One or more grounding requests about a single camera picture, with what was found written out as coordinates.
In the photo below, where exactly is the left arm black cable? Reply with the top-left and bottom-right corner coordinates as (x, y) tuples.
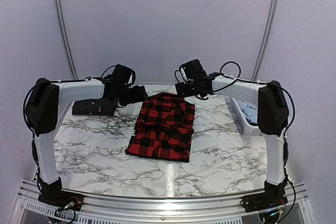
(23, 77), (92, 135)

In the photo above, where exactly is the red black plaid shirt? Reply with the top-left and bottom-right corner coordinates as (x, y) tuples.
(125, 92), (195, 163)

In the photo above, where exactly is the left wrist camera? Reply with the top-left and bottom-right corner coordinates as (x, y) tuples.
(113, 64), (135, 87)

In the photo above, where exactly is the white plastic laundry basket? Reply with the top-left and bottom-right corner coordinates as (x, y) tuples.
(229, 98), (262, 135)

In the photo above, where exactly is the aluminium table front rail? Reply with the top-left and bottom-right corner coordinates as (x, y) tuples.
(9, 180), (315, 223)

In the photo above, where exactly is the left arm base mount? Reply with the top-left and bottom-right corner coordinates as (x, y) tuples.
(38, 190), (83, 211)

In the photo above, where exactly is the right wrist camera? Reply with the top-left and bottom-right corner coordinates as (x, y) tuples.
(174, 61), (194, 82)

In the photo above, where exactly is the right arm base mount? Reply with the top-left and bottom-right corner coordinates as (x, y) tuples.
(239, 191), (288, 212)

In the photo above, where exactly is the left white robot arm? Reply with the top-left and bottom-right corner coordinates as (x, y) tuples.
(23, 64), (148, 206)

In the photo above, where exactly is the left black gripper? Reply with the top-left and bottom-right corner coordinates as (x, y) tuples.
(118, 84), (148, 106)

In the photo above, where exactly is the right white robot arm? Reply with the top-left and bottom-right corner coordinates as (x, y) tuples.
(175, 59), (295, 207)

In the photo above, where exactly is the wall aluminium profile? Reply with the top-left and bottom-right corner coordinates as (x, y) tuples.
(251, 0), (279, 80)
(54, 0), (78, 80)

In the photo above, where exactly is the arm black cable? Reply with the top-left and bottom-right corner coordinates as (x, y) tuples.
(23, 77), (92, 135)
(219, 61), (242, 80)

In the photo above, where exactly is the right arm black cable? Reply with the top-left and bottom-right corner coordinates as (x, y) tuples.
(219, 61), (242, 80)

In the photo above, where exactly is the light blue shirt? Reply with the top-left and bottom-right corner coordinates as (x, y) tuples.
(236, 99), (258, 126)

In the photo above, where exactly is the black pinstripe folded shirt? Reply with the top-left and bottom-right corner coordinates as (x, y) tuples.
(72, 99), (118, 116)

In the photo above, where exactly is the left wall aluminium profile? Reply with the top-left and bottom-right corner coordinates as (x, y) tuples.
(54, 0), (78, 80)

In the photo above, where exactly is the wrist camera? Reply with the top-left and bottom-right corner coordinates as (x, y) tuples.
(174, 61), (194, 82)
(113, 64), (135, 87)

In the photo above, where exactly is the right wall aluminium profile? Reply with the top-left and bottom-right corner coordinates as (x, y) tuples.
(251, 0), (279, 80)

